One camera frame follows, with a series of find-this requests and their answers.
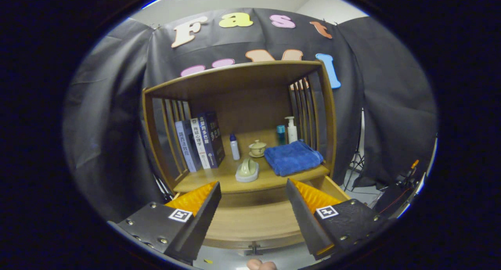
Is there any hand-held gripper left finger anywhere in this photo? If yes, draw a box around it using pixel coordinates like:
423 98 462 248
108 181 222 263

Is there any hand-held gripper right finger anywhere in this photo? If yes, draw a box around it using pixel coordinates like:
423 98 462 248
286 178 392 261

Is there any wooden drawer with black knob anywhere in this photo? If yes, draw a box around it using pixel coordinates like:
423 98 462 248
172 175 351 256

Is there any pale green handled sponge brush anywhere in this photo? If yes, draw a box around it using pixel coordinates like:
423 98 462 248
235 158 260 183

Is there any wooden countertop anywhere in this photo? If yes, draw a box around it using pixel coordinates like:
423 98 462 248
173 129 331 194

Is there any wooden cabinet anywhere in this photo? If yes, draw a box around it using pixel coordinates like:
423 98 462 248
142 60 338 194

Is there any black tripod stand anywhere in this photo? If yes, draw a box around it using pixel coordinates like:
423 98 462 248
153 174 175 202
346 110 366 192

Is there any folded blue towel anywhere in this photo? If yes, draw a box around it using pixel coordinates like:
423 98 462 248
264 140 324 177

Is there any light blue book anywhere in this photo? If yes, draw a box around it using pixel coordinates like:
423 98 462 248
175 120 203 173

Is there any small white bottle blue cap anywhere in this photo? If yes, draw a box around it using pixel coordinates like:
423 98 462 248
229 133 241 161

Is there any white spine book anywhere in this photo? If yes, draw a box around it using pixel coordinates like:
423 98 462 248
190 118 212 169

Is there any beige lidded tea cup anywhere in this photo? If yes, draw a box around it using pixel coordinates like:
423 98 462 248
249 140 267 158

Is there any white pump bottle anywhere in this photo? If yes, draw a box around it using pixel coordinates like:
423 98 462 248
285 116 298 144

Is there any dark navy book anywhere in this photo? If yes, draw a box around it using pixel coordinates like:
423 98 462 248
197 111 226 169

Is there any black equipment with orange clamp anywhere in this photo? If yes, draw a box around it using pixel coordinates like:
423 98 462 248
374 160 427 218

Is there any black backdrop cloth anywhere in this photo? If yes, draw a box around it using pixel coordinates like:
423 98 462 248
63 8 438 223

